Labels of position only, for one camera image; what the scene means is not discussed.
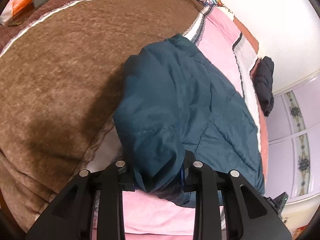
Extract black folded puffer jacket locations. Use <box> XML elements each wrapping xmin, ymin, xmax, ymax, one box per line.
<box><xmin>253</xmin><ymin>56</ymin><xmax>274</xmax><ymax>117</ymax></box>

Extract white wardrobe with floral trim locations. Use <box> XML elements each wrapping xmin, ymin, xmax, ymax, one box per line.
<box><xmin>264</xmin><ymin>72</ymin><xmax>320</xmax><ymax>230</ymax></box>

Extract black smartphone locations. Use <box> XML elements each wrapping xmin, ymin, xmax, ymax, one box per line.
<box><xmin>4</xmin><ymin>0</ymin><xmax>49</xmax><ymax>27</ymax></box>

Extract striped patchwork bed blanket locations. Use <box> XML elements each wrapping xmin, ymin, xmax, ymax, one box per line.
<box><xmin>1</xmin><ymin>0</ymin><xmax>268</xmax><ymax>232</ymax></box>

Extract orange white tissue pack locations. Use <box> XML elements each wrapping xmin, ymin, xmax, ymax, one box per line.
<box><xmin>1</xmin><ymin>0</ymin><xmax>33</xmax><ymax>25</ymax></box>

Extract teal quilted puffer jacket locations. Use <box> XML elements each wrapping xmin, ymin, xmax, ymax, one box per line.
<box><xmin>113</xmin><ymin>34</ymin><xmax>265</xmax><ymax>208</ymax></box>

